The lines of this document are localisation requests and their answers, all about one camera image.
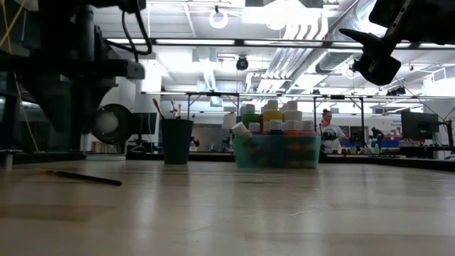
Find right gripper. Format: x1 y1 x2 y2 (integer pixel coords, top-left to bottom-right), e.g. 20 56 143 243
338 0 427 87

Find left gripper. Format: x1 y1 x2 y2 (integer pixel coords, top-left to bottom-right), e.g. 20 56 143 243
14 53 146 136

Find long black paintbrush orange bristles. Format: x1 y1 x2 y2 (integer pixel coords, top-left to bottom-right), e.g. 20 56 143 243
152 97 166 120

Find small pink paint bottle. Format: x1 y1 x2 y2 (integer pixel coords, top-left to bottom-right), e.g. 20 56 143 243
301 119 316 137

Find large white paint bottle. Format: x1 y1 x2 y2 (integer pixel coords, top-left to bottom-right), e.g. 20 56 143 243
282 100 304 122

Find small orange paint bottle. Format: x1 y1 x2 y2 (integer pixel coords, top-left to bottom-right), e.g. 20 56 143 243
284 119 303 137

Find large yellow paint bottle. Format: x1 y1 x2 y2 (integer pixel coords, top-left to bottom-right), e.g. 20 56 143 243
262 100 285 123

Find large green paint bottle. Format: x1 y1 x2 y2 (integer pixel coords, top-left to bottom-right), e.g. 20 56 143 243
242 103 261 129

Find white cylindrical spotlight lamp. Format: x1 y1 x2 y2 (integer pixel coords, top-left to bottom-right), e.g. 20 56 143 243
91 102 135 146

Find black computer monitor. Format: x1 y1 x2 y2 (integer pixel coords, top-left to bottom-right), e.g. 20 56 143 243
401 110 440 140
132 112 159 136

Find person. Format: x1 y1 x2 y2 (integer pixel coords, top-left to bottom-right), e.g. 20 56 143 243
315 108 351 155

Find dark green plastic cup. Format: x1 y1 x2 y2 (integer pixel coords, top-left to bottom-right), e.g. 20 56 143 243
159 118 195 166

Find overhead light bar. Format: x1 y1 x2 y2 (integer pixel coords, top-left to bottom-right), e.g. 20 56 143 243
105 37 455 50

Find translucent green plastic tray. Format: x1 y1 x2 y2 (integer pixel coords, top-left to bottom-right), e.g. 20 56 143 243
233 134 323 169

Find yellow extension cable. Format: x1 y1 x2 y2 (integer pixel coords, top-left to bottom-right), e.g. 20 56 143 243
0 0 40 153

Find black background workstation frame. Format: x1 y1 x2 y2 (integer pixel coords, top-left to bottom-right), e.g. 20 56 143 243
312 94 365 146

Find small grey post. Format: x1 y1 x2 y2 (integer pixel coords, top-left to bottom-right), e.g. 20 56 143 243
2 149 15 170

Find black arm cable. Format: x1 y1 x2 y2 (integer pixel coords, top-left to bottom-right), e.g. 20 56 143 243
106 9 154 63

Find black round ceiling camera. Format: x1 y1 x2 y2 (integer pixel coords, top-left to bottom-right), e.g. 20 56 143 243
235 55 250 72

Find white ring light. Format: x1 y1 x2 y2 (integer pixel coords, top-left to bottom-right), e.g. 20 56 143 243
208 5 230 30

